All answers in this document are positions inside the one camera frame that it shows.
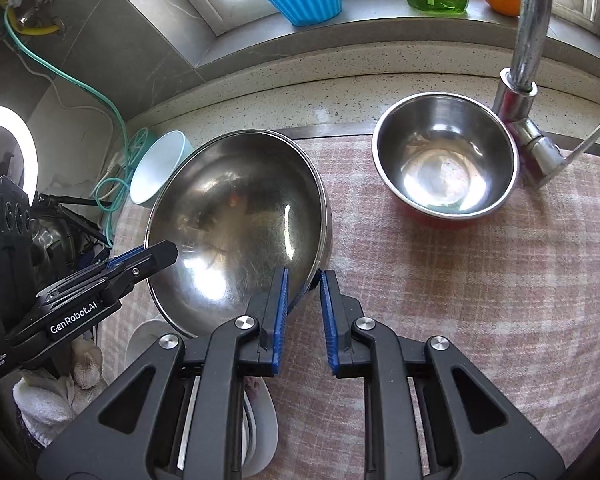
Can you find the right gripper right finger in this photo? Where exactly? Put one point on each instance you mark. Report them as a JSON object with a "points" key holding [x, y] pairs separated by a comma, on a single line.
{"points": [[429, 412]]}

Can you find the red steel bowl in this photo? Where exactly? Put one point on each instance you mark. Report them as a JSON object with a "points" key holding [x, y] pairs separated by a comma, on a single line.
{"points": [[447, 159]]}

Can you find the white ring light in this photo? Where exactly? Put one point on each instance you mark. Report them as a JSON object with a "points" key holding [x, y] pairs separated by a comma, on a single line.
{"points": [[18, 154]]}

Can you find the floral deep plate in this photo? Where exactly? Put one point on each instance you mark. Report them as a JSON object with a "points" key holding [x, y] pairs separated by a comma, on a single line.
{"points": [[260, 432]]}

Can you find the chrome kitchen faucet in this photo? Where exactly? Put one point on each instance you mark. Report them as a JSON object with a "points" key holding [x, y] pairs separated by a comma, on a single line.
{"points": [[540, 156]]}

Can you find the left white gloved hand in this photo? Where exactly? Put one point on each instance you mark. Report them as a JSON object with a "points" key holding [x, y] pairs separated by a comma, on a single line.
{"points": [[48, 405]]}

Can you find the light blue ceramic bowl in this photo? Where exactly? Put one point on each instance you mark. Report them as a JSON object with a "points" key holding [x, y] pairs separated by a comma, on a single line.
{"points": [[157, 166]]}

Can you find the large steel mixing bowl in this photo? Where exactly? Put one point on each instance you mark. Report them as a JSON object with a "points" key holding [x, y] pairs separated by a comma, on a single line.
{"points": [[241, 206]]}

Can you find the pink checked cloth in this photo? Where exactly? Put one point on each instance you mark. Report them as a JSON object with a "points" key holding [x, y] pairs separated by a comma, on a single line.
{"points": [[518, 293]]}

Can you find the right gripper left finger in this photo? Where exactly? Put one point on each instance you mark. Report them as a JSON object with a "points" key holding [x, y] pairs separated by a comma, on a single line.
{"points": [[176, 412]]}

